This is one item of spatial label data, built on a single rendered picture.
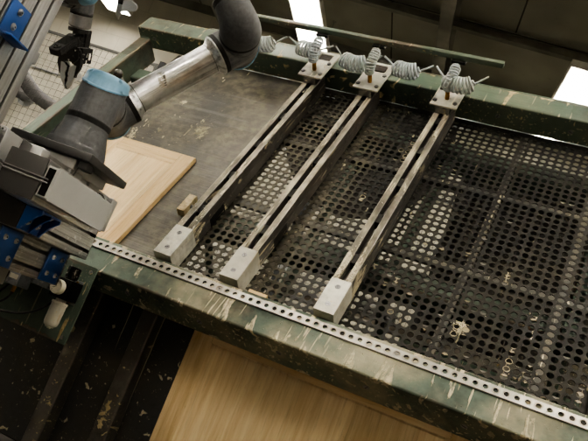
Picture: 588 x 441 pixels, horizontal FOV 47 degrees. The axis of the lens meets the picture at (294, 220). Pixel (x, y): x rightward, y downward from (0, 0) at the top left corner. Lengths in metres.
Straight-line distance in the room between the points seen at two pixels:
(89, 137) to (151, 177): 0.71
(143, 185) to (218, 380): 0.73
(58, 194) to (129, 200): 0.95
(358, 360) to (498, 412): 0.36
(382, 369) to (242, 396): 0.51
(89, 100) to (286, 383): 0.97
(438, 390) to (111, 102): 1.07
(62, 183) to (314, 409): 1.01
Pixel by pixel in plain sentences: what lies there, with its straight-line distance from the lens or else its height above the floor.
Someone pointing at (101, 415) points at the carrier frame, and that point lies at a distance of 2.26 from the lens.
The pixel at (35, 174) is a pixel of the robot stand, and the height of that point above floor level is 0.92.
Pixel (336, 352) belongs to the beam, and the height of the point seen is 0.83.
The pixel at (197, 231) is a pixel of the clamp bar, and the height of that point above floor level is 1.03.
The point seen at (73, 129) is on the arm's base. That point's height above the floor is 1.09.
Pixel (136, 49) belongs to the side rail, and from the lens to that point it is 3.15.
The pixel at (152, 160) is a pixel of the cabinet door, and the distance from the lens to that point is 2.51.
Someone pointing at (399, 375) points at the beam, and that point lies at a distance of 1.76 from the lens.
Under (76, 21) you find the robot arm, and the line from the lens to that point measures 2.49.
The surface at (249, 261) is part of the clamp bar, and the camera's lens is 1.99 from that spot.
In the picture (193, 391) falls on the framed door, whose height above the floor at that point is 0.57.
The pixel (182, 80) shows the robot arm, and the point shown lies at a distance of 1.95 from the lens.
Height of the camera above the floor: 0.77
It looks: 11 degrees up
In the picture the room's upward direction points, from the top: 22 degrees clockwise
